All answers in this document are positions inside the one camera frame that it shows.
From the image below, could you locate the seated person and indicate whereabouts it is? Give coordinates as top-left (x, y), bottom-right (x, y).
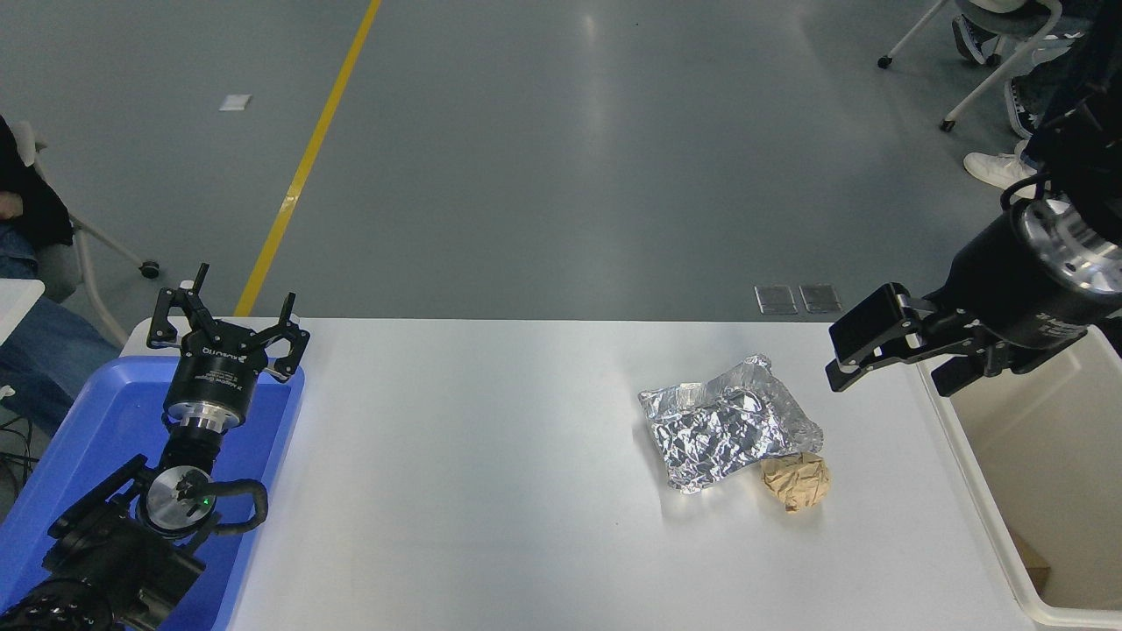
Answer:
top-left (0, 114), bottom-right (121, 439)

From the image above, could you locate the white wheeled chair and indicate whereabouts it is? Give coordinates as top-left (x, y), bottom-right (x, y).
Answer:
top-left (12, 120), bottom-right (162, 348)

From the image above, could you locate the person with dark sneakers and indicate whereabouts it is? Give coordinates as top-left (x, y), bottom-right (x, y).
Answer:
top-left (951, 11), bottom-right (1066, 141)

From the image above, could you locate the small white side table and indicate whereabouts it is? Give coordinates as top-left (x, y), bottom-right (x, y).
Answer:
top-left (0, 278), bottom-right (46, 345)

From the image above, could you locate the white-framed wheeled chair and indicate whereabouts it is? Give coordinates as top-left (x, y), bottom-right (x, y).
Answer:
top-left (877, 0), bottom-right (1090, 134)

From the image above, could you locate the large pale plastic bin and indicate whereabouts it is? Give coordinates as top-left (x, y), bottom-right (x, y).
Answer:
top-left (915, 323), bottom-right (1122, 630)

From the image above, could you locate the crumpled tan paper ball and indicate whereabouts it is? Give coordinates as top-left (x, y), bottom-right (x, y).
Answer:
top-left (759, 450), bottom-right (833, 514)

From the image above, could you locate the standing person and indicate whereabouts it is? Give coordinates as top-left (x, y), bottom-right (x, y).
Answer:
top-left (962, 0), bottom-right (1122, 200)

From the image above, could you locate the blue plastic tray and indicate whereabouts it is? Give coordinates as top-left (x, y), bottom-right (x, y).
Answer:
top-left (0, 354), bottom-right (307, 631)

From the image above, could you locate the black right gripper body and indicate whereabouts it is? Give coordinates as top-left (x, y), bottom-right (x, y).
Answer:
top-left (945, 212), bottom-right (1098, 352)

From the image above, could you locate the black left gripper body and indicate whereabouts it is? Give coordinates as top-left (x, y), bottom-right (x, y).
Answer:
top-left (163, 323), bottom-right (270, 415)

